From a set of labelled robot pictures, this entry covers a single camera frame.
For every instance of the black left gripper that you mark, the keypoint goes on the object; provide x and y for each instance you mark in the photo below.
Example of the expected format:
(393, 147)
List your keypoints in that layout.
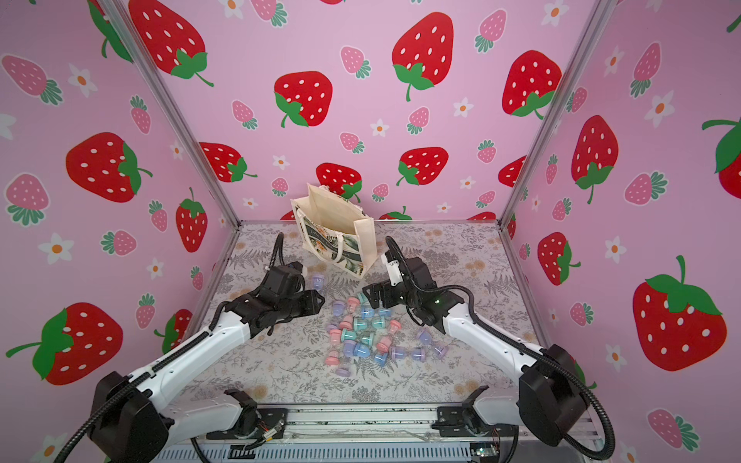
(313, 305)

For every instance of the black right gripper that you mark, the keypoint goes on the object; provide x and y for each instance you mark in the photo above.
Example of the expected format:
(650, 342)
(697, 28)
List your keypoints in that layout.
(384, 292)

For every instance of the canvas tote bag floral print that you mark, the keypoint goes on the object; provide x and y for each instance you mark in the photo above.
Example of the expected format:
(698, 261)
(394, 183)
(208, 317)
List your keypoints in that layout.
(336, 231)

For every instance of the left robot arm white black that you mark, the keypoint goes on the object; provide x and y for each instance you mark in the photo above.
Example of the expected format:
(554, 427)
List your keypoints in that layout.
(134, 417)

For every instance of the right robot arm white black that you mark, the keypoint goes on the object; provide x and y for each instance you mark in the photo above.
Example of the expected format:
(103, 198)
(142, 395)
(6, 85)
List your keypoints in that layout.
(550, 398)

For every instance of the purple hourglass right cluster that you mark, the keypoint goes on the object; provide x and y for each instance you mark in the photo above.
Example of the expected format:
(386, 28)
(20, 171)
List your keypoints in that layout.
(437, 348)

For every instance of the teal hourglass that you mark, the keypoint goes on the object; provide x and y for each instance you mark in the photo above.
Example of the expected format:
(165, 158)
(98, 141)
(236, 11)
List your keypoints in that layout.
(348, 335)

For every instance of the pink hourglass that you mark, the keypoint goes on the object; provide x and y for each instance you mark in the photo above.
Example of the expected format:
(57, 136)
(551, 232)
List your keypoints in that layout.
(332, 358)

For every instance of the blue hourglass number thirty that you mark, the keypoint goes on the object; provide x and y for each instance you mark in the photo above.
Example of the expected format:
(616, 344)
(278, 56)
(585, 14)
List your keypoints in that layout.
(361, 351)

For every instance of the blue hourglass front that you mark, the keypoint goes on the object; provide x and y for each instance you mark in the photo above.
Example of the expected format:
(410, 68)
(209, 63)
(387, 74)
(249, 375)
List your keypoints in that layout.
(381, 359)

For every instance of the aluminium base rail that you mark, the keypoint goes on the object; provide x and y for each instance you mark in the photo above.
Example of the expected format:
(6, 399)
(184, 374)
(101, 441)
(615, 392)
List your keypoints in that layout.
(381, 432)

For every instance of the left aluminium corner post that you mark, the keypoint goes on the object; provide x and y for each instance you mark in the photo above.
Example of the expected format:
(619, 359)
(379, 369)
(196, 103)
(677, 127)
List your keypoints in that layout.
(123, 25)

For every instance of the aluminium corner frame post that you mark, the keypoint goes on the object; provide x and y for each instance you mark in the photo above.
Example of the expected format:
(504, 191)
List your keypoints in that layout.
(598, 21)

